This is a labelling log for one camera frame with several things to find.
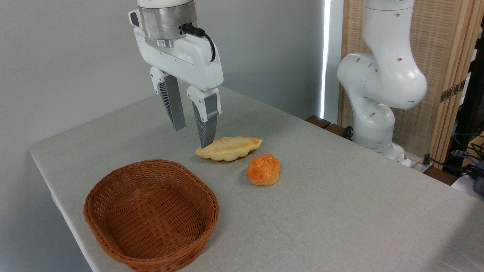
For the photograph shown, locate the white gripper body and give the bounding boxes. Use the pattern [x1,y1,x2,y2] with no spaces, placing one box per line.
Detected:
[128,10,224,93]

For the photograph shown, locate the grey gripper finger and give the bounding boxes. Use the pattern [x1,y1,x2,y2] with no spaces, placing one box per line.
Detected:
[149,66,187,132]
[186,85,222,149]

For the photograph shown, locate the round orange bread bun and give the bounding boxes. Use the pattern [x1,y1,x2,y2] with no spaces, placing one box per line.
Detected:
[246,153,281,187]

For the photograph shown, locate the long pale braided bread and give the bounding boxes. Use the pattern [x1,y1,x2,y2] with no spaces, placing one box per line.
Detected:
[195,136,263,162]

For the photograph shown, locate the brown wicker basket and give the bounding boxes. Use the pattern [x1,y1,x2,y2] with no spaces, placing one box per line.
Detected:
[83,159,220,272]

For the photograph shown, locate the brass screen hinge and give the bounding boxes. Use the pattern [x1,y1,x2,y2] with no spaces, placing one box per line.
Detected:
[440,80,467,104]

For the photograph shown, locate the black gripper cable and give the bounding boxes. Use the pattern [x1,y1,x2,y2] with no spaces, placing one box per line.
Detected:
[180,23,217,63]

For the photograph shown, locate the black cable bundle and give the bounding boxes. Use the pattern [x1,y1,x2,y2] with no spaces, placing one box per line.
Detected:
[420,132,484,179]

